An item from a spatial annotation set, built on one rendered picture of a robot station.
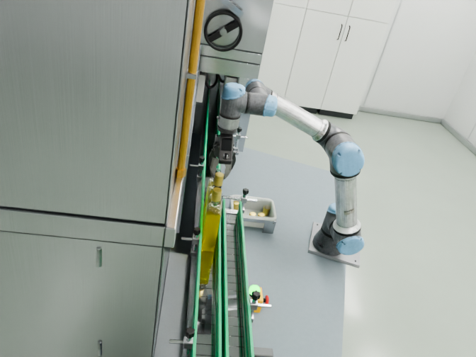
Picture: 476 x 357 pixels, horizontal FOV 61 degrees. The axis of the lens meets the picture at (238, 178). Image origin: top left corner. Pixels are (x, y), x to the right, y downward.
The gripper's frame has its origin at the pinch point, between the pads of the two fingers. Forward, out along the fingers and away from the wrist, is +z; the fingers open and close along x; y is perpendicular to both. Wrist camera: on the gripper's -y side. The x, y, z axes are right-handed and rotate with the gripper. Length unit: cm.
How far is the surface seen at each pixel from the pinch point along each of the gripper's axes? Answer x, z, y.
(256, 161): -31, 43, 94
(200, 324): 2, 31, -43
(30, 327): 48, 19, -58
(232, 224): -10.6, 30.6, 10.4
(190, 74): 14, -50, -38
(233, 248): -10.4, 30.5, -5.3
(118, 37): 27, -61, -58
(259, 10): -16, -44, 104
